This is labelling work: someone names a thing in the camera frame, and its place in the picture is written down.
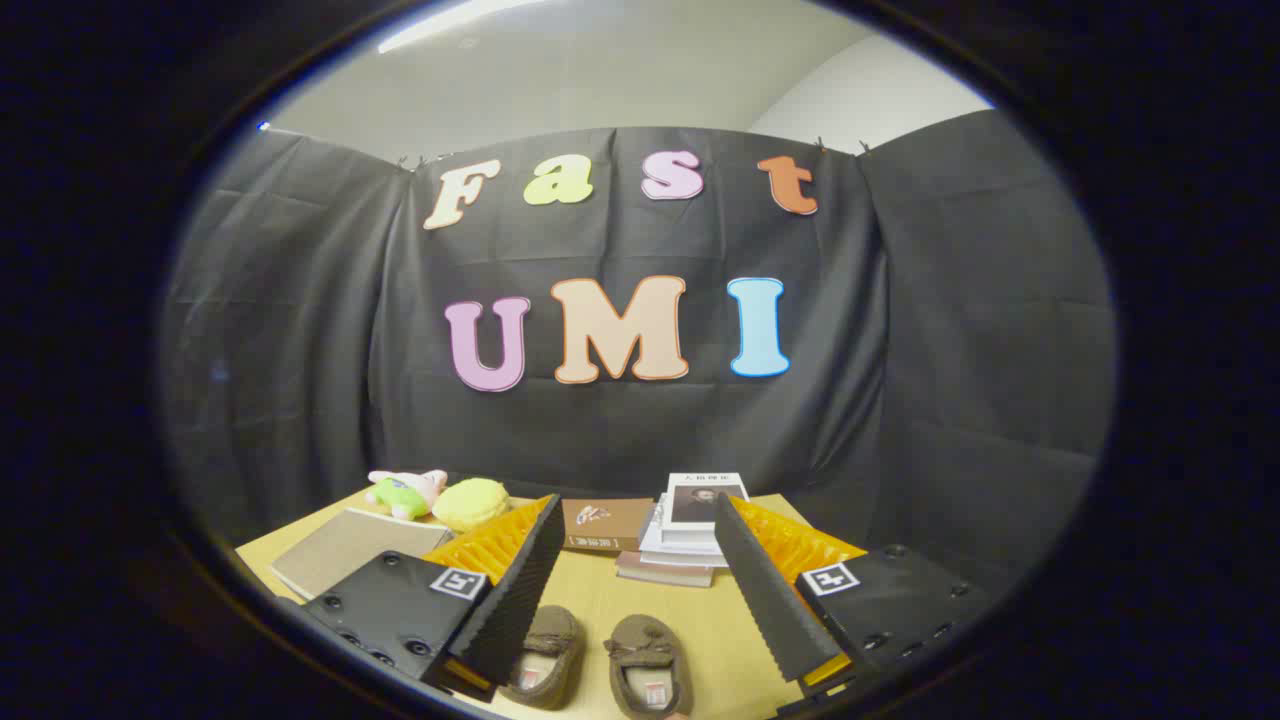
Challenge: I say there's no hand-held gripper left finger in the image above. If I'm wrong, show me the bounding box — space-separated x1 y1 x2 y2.
300 493 567 704

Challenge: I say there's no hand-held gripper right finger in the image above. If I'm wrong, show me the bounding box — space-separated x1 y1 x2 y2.
713 492 991 716

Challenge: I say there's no brown fluffy shoe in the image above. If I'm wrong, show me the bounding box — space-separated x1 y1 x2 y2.
603 613 695 720
497 604 586 711

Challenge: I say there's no grey fabric storage box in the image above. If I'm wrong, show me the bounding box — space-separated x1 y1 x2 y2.
270 507 456 601

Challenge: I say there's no yellow round plush toy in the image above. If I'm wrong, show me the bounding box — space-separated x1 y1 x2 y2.
432 478 511 533

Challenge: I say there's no pinkish brown book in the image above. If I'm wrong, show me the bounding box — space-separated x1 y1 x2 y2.
614 550 716 589

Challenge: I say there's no white paperback book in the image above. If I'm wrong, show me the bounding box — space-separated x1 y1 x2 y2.
638 495 726 569

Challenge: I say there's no pink and green plush toy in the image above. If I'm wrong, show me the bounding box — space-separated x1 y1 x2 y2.
365 468 449 521

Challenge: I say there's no black backdrop cloth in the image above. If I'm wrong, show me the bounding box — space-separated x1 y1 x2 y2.
160 108 1119 581

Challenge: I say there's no ceiling light panel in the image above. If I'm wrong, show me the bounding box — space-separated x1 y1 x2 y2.
378 0 546 54

